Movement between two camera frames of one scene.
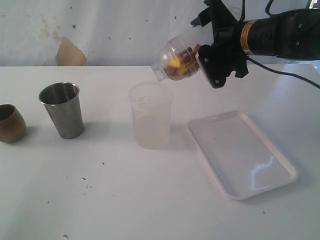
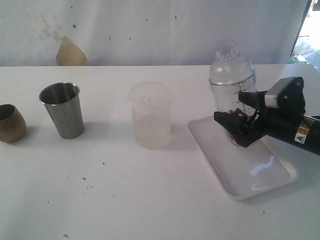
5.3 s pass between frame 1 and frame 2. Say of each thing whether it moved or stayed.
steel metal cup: stayed
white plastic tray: stayed
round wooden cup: stayed
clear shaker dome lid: moved
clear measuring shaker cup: moved
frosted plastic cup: stayed
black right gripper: moved
